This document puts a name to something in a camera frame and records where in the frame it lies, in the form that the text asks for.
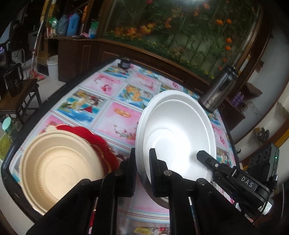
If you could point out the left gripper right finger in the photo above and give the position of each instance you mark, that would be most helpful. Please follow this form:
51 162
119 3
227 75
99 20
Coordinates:
195 207

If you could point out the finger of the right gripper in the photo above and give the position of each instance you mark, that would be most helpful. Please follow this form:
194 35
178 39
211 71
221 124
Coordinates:
212 163

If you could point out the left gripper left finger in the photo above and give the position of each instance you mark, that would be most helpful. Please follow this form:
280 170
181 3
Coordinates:
124 186

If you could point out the large red wedding plate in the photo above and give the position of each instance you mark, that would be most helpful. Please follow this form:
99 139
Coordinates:
90 140

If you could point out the beige bowl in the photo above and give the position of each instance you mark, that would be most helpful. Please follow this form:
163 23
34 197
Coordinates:
52 164

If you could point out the white bowl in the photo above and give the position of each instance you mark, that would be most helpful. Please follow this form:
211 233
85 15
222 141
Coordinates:
177 127

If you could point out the purple bottles on shelf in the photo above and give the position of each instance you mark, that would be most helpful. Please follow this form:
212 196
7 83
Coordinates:
238 99

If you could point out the stainless steel thermos jug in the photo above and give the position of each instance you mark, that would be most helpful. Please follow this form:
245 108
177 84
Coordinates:
219 89

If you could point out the white bucket green contents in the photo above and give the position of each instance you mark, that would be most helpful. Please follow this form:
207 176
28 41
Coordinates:
5 144

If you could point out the flower garden mural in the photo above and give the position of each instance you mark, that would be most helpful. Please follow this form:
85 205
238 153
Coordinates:
201 36

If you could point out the wooden side chair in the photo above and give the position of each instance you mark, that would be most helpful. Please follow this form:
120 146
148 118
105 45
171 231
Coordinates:
16 107

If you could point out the black kettle on chair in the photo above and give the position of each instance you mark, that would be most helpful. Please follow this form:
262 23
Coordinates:
14 77

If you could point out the white plastic bucket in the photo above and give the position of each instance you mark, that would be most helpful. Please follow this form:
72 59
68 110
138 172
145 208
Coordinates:
52 63

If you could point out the wooden low cabinet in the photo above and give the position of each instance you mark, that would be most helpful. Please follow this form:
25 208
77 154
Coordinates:
75 56

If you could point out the green white packet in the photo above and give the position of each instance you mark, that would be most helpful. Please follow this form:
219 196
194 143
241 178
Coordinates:
93 30

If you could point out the grey blue jug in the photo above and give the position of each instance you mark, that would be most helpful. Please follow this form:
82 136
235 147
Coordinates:
62 25

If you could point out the mop with metal handle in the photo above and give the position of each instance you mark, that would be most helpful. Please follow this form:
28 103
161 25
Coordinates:
33 73

